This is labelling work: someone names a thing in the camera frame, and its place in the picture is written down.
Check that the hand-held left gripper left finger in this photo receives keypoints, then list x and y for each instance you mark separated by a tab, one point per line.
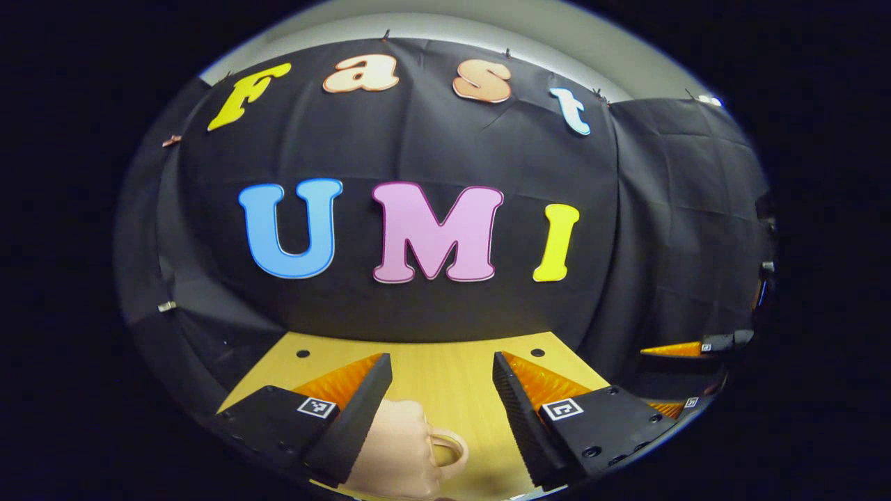
351	424

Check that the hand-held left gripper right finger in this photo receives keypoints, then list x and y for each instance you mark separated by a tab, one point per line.
518	414

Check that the pink suitcase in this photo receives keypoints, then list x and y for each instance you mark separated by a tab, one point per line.
397	445

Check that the reddish cloth clip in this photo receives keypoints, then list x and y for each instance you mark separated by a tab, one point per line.
172	140

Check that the small ceiling light panel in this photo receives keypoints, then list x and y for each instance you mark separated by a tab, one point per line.
710	100

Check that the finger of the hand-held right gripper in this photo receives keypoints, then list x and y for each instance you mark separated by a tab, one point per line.
672	409
727	341

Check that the black backdrop cloth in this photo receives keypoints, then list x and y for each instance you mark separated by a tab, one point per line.
431	139

